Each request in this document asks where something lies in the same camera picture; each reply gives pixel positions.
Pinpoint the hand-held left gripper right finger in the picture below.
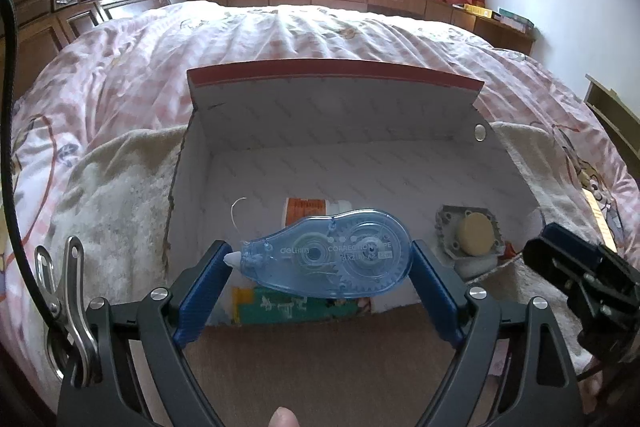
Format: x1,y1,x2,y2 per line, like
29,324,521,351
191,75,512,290
410,239,583,427

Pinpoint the red cardboard box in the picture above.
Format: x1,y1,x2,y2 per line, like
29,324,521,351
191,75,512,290
164,59,546,427

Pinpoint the black braided cable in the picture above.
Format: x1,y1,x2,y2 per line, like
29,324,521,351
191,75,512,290
0,0,71,358

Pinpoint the dark wooden headboard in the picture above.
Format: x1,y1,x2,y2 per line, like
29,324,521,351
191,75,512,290
0,0,172,102

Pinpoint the pink printed quilt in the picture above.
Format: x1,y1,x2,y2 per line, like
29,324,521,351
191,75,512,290
0,2,640,408

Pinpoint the metal spring clip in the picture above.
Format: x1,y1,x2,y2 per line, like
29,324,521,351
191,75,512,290
34,236,101,388

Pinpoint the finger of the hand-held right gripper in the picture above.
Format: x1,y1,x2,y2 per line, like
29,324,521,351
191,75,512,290
542,222,617,269
522,237,598,299

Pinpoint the person's left hand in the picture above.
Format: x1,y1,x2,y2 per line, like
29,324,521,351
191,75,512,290
269,407,302,427

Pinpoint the stack of books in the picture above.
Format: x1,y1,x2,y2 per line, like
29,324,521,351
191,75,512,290
499,8,535,31

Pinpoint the beige towel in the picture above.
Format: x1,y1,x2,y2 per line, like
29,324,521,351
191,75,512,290
50,122,606,378

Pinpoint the white jar with orange label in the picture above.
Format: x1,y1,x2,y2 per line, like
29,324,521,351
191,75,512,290
282,197,353,228

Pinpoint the grey plastic plate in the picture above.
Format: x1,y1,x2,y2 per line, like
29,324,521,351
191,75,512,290
434,204,506,260

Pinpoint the yellow flat box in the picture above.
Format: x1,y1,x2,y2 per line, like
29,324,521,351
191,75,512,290
462,0,501,18

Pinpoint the beige oval soap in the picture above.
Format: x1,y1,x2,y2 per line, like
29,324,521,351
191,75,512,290
454,211,495,258

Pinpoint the blue correction tape dispenser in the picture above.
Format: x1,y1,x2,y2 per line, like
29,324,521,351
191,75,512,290
223,198,415,299

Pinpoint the white plastic case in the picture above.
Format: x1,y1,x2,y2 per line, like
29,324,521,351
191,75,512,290
457,254,501,280

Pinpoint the green tube with yellow cap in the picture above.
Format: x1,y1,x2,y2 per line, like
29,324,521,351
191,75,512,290
231,286,373,325

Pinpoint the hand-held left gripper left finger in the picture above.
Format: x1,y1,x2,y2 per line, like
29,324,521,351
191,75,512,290
57,239,233,427

